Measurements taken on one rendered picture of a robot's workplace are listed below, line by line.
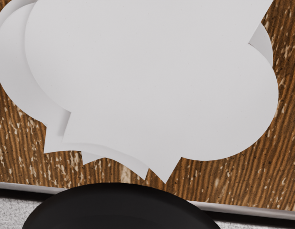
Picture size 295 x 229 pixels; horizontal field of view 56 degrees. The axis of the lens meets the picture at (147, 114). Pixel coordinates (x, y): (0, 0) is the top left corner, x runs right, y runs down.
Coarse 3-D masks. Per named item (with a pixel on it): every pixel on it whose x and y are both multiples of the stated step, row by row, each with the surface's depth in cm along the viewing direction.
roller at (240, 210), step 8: (0, 184) 30; (8, 184) 30; (16, 184) 30; (24, 184) 30; (40, 192) 31; (48, 192) 31; (56, 192) 30; (200, 208) 30; (208, 208) 30; (216, 208) 30; (224, 208) 30; (232, 208) 29; (240, 208) 29; (248, 208) 29; (256, 208) 29; (264, 208) 29; (264, 216) 30; (272, 216) 30; (280, 216) 30; (288, 216) 29
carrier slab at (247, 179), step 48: (0, 0) 20; (288, 0) 19; (288, 48) 20; (0, 96) 24; (288, 96) 22; (0, 144) 26; (288, 144) 24; (192, 192) 27; (240, 192) 26; (288, 192) 26
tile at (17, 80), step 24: (24, 24) 16; (0, 48) 17; (24, 48) 17; (0, 72) 17; (24, 72) 17; (24, 96) 18; (48, 96) 18; (48, 120) 19; (48, 144) 20; (72, 144) 19; (96, 144) 19; (144, 168) 20
